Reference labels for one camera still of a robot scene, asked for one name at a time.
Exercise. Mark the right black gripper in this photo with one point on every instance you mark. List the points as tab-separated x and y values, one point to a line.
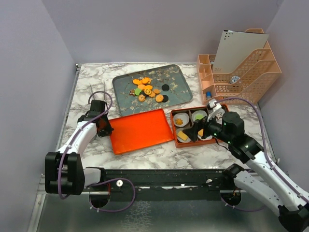
192	131

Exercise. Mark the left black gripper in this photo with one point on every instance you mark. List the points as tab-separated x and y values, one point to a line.
108	130

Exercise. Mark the yellow square cookie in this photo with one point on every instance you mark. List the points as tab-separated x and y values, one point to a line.
181	135

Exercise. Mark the orange cookie tin box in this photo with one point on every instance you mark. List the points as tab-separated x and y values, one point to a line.
189	111

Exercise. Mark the brown swirl cookie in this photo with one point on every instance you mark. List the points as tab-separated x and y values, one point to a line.
141	98
178	121

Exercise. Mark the green round cookie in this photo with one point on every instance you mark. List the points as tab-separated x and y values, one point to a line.
199	116
137	91

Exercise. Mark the metal tweezers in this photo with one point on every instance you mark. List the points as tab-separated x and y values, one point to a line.
93	95

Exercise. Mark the white star cookie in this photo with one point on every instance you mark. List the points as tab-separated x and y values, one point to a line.
219	116

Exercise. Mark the orange metal tin lid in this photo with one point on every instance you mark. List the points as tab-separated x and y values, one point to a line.
139	131

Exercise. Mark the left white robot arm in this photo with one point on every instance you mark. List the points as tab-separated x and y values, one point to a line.
64	172

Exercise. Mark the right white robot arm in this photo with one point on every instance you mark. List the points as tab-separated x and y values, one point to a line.
278	191

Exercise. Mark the brown star cookie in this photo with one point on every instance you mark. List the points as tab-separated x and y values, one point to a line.
132	92

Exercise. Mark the blue capped bottle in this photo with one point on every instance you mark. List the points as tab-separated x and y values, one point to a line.
208	95

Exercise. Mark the black round cookie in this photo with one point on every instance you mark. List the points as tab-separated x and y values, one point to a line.
165	87
165	99

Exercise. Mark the orange round cracker cookie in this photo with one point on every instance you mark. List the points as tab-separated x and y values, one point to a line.
159	98

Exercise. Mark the orange lotus slice cookie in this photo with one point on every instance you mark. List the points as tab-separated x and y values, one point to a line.
147	91

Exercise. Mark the floral dark serving tray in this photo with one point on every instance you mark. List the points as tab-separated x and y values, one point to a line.
179	90

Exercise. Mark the orange flower cookie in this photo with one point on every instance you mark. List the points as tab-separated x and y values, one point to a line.
146	81

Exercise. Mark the round patterned tape roll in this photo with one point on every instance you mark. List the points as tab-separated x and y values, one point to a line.
234	79

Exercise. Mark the peach plastic desk organizer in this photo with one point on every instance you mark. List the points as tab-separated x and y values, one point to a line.
257	74

